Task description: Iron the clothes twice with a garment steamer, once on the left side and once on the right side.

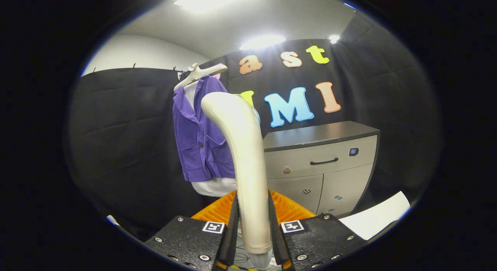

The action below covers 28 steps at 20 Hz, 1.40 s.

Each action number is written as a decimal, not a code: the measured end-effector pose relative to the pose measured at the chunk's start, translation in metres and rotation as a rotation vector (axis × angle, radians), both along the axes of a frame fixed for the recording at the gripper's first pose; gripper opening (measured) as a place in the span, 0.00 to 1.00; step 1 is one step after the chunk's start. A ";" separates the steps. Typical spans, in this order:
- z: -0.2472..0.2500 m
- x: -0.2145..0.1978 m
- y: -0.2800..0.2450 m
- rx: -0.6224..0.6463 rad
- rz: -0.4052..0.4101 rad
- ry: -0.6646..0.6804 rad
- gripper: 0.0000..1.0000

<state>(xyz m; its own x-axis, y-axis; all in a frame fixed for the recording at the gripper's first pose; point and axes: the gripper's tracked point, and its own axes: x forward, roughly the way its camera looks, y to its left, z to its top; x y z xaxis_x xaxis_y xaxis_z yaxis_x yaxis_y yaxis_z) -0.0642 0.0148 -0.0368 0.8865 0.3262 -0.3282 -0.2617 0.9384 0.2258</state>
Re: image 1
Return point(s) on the white clothes hanger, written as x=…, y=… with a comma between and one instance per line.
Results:
x=202, y=72

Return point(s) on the white paper sheet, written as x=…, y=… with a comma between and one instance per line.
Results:
x=380, y=216

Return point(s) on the purple jacket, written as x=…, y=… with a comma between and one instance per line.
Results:
x=198, y=146

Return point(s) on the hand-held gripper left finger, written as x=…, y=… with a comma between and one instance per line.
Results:
x=231, y=244

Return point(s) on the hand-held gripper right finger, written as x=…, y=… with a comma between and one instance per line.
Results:
x=277, y=244

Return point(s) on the small ceiling light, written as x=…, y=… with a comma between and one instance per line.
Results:
x=334, y=38

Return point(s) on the white shirt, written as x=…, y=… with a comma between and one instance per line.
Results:
x=213, y=187

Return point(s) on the grey cabinet with black top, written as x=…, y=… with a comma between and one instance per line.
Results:
x=341, y=185

